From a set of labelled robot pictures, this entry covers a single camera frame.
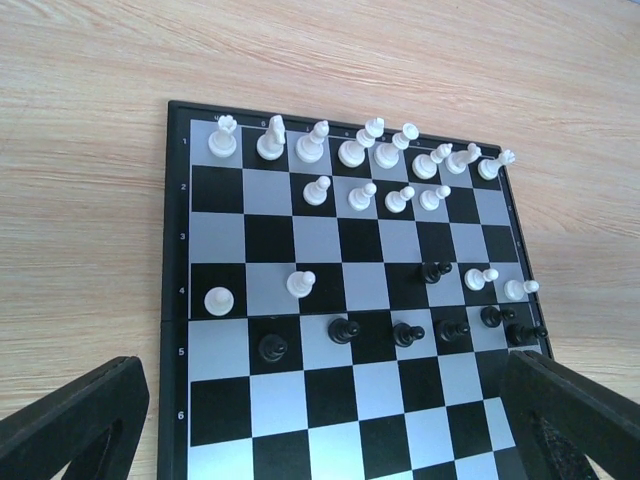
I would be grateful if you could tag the white rook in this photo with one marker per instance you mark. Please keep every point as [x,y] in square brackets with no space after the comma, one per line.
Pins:
[222,142]

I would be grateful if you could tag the white bishop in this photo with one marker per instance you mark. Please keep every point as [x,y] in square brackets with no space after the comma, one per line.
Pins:
[310,147]
[425,166]

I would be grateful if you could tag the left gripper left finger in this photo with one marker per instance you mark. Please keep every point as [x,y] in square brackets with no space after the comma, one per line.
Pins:
[90,427]

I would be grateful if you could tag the white pawn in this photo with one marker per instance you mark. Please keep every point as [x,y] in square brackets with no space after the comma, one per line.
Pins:
[396,201]
[300,283]
[359,198]
[476,279]
[431,199]
[315,193]
[517,291]
[219,301]

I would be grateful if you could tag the white knight off board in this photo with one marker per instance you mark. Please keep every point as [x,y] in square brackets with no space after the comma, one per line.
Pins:
[457,162]

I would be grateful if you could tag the black pawn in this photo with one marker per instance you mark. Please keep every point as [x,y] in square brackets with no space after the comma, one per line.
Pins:
[432,272]
[493,317]
[343,331]
[272,348]
[451,331]
[405,335]
[518,334]

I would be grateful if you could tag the white rook off board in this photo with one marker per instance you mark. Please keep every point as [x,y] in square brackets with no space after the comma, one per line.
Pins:
[488,169]

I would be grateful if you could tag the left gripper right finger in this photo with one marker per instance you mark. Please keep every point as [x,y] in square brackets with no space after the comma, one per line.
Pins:
[560,420]

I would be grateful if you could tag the black silver chess board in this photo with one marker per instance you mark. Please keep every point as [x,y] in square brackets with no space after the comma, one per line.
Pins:
[363,410]

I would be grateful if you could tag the white knight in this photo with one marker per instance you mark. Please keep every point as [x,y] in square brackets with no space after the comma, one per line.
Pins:
[270,145]

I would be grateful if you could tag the white queen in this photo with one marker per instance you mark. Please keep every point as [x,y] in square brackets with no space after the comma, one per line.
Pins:
[387,155]

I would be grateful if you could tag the white king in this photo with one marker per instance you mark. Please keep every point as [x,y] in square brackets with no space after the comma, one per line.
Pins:
[352,153]

